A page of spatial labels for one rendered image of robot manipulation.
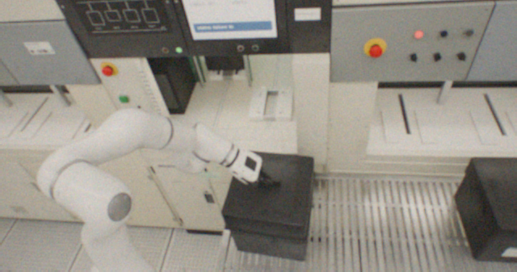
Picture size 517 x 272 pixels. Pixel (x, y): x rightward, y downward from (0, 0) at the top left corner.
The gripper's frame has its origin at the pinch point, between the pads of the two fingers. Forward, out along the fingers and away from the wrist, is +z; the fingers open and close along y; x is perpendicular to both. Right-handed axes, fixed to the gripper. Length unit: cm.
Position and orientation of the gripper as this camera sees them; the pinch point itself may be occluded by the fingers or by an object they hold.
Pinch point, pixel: (266, 179)
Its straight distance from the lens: 123.6
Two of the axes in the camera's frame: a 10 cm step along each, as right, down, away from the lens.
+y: 2.1, -7.2, 6.6
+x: -6.1, 4.3, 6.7
